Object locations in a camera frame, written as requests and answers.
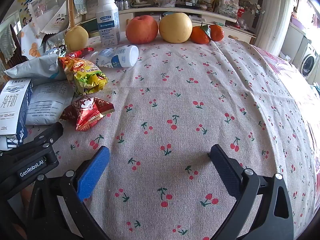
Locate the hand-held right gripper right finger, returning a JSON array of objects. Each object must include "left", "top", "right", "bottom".
[{"left": 208, "top": 144, "right": 294, "bottom": 240}]

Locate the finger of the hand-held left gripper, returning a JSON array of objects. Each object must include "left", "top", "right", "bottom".
[{"left": 15, "top": 122, "right": 63, "bottom": 152}]

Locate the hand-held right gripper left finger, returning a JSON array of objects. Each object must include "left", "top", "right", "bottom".
[{"left": 26, "top": 146, "right": 110, "bottom": 240}]

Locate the grey and blue milk carton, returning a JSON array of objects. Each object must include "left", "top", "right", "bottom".
[{"left": 0, "top": 78, "right": 33, "bottom": 150}]

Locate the red foil candy packet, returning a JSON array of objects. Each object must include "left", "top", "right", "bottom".
[{"left": 60, "top": 95, "right": 115, "bottom": 132}]

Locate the yellow green snack packet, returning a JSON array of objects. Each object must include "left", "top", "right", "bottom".
[{"left": 58, "top": 56, "right": 109, "bottom": 95}]

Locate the grey-white plastic bag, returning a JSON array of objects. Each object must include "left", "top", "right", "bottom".
[{"left": 25, "top": 80, "right": 75, "bottom": 126}]

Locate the blue foil packet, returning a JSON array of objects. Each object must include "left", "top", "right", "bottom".
[{"left": 3, "top": 47, "right": 68, "bottom": 85}]

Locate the white cloth with orange print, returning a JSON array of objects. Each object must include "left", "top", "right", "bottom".
[{"left": 20, "top": 22, "right": 67, "bottom": 58}]

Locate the dark chair with lace cover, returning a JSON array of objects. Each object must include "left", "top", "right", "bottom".
[{"left": 0, "top": 24, "right": 28, "bottom": 63}]

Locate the small yellow pear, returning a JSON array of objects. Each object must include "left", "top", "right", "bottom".
[{"left": 64, "top": 25, "right": 89, "bottom": 52}]

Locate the white bottle with blue label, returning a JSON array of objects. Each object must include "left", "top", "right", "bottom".
[{"left": 89, "top": 45, "right": 139, "bottom": 68}]

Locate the white mesh food cover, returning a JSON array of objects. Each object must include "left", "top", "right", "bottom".
[{"left": 27, "top": 0, "right": 70, "bottom": 34}]

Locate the tall white plastic bottle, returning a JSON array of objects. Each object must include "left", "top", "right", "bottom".
[{"left": 96, "top": 0, "right": 121, "bottom": 47}]

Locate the tangerine with green leaf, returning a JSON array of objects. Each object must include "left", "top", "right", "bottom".
[{"left": 190, "top": 24, "right": 212, "bottom": 45}]

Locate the wooden chair with green cloth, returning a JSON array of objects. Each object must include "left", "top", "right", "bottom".
[{"left": 67, "top": 0, "right": 89, "bottom": 29}]

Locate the white printed sack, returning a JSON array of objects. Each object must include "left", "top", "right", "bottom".
[{"left": 86, "top": 0, "right": 100, "bottom": 20}]

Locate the orange tangerine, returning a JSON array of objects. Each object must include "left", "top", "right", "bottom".
[{"left": 209, "top": 24, "right": 225, "bottom": 42}]

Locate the white washing machine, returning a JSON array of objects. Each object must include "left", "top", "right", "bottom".
[{"left": 291, "top": 36, "right": 320, "bottom": 80}]

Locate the red apple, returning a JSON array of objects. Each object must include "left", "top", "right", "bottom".
[{"left": 125, "top": 15, "right": 159, "bottom": 45}]

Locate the large yellow pear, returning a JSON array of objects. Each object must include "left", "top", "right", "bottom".
[{"left": 159, "top": 12, "right": 193, "bottom": 43}]

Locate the cream television cabinet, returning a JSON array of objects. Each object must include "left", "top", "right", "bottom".
[{"left": 119, "top": 6, "right": 255, "bottom": 43}]

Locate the plastic bag of packets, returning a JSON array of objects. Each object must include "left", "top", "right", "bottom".
[{"left": 216, "top": 0, "right": 240, "bottom": 18}]

